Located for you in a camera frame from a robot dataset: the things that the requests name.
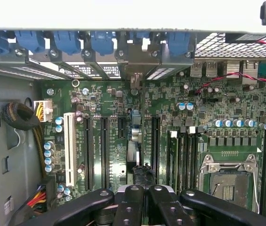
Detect open grey PC case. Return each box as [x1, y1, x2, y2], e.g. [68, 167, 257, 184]
[0, 25, 266, 226]

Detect green motherboard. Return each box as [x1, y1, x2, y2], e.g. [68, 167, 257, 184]
[40, 80, 266, 217]

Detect short black expansion slot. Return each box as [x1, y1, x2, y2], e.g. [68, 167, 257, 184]
[118, 116, 127, 139]

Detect black sleeved power cable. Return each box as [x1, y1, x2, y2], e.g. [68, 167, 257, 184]
[0, 101, 46, 177]

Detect white expansion slot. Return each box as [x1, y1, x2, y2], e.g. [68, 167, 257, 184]
[64, 112, 77, 187]

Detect CPU socket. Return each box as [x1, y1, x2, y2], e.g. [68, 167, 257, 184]
[200, 154, 259, 212]

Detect red and black wire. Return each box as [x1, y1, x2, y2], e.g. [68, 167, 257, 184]
[197, 40, 266, 95]

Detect white power connector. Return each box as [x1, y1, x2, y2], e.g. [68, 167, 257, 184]
[32, 99, 53, 123]

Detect coloured wire bundle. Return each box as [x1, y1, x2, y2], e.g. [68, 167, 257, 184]
[26, 185, 48, 212]

